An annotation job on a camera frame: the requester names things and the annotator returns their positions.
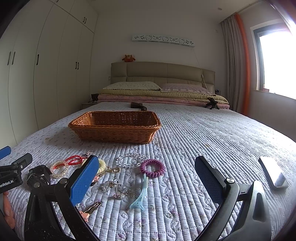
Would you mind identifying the pink star hair clip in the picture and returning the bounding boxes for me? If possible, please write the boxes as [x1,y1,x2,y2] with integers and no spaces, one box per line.
[79,201,102,222]

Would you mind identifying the red cord hair tie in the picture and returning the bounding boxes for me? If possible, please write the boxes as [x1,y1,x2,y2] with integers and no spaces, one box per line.
[64,155,83,167]

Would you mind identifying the purple spiral hair tie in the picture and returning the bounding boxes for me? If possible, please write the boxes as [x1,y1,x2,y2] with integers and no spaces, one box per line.
[139,158,166,179]

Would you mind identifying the silver rhinestone hair clip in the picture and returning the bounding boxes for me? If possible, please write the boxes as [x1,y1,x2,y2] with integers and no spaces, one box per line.
[110,181,127,199]

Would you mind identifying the cream spiral hair tie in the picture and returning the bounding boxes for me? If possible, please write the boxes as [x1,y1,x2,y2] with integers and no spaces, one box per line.
[96,158,107,177]

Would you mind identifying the clear crystal bead bracelet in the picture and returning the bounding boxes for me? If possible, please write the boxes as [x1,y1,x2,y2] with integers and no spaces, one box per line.
[115,152,147,169]

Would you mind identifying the light blue hair clip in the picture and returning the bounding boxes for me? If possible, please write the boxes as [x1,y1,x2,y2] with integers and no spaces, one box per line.
[129,174,149,211]

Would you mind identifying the left hand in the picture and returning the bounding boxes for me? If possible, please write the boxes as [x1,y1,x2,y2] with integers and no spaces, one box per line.
[3,191,16,229]

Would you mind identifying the black smartphone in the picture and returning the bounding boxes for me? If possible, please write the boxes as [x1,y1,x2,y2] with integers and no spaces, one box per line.
[258,157,288,191]

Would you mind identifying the silver rhinestone earring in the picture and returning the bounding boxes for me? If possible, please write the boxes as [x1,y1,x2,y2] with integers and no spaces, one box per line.
[99,181,116,192]

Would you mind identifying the white quilted bedspread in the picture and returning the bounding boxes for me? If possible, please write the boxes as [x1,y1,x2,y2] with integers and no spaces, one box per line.
[1,103,295,240]

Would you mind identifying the black tripod clamp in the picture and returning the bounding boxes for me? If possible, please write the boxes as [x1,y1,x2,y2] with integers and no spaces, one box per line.
[205,97,220,109]

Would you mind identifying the bedside table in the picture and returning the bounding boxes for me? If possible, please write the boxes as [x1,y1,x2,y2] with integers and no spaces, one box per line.
[81,101,98,109]

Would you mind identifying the black device on nightstand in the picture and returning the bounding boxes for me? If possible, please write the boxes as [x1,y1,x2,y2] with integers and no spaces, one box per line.
[91,93,99,102]

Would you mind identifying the pink checked pillow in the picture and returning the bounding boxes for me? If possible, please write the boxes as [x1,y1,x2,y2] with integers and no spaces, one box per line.
[161,83,211,94]

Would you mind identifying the white wardrobe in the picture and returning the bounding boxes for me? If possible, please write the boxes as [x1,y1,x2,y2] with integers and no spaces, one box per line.
[1,0,98,147]

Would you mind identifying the brown wicker basket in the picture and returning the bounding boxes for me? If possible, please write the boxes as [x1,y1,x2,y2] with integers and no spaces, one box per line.
[68,111,161,144]

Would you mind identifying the folded beige pink quilts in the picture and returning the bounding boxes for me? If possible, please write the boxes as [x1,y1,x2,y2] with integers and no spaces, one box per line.
[98,89,230,109]

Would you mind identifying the dark wooden hairbrush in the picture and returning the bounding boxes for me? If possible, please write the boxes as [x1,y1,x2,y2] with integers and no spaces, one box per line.
[130,102,147,111]

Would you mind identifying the cream floral pillow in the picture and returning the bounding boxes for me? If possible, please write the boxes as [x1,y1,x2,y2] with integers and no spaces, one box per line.
[104,81,161,91]

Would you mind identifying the beige padded headboard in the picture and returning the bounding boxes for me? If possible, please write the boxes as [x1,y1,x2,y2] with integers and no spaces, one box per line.
[110,62,215,93]

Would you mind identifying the orange curtain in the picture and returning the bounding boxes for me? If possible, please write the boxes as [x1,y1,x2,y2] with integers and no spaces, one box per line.
[234,13,251,116]

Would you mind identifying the grey curtain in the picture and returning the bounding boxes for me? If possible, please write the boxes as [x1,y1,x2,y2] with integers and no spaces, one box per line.
[221,16,244,113]

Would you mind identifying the window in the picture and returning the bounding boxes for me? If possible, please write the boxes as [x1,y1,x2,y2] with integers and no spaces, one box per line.
[253,23,295,99]

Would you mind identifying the red plush toy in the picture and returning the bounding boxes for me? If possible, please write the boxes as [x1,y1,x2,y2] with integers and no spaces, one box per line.
[122,55,135,63]

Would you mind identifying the pink white bead bracelet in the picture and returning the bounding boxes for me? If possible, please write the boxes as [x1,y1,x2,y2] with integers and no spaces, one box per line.
[50,159,71,179]

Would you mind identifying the white carved wall shelf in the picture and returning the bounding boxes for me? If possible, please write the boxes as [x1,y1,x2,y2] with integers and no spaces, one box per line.
[132,34,195,48]

